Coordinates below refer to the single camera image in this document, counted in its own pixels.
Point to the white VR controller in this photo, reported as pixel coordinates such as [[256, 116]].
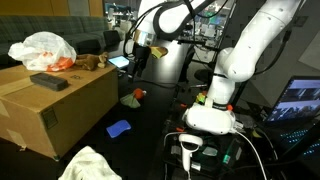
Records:
[[188, 146]]

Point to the black whiteboard eraser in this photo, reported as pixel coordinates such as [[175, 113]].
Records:
[[49, 82]]

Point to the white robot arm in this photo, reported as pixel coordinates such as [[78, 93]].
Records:
[[240, 56]]

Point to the plaid sofa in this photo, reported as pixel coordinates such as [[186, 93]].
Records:
[[83, 30]]

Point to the blue cloth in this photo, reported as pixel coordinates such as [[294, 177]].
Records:
[[118, 128]]

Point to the white plastic bag orange print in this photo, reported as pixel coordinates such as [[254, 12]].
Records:
[[43, 50]]

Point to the dark grey chair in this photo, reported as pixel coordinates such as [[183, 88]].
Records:
[[111, 37]]

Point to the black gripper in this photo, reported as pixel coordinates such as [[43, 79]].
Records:
[[140, 56]]

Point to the open laptop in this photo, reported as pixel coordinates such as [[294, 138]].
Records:
[[296, 100]]

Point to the red and green plush toy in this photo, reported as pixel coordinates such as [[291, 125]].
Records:
[[133, 98]]

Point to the yellow emergency stop box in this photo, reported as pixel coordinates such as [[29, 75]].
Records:
[[200, 98]]

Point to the brown plush toy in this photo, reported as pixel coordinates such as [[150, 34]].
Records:
[[90, 62]]

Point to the tablet with lit screen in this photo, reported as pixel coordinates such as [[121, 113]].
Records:
[[119, 61]]

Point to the black office chair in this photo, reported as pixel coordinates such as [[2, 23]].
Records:
[[201, 76]]

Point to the orange black clamp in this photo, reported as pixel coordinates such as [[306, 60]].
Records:
[[180, 129], [183, 105]]

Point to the large cardboard box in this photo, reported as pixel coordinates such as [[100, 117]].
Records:
[[73, 106]]

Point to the white cloth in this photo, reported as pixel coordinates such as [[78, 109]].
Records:
[[88, 165]]

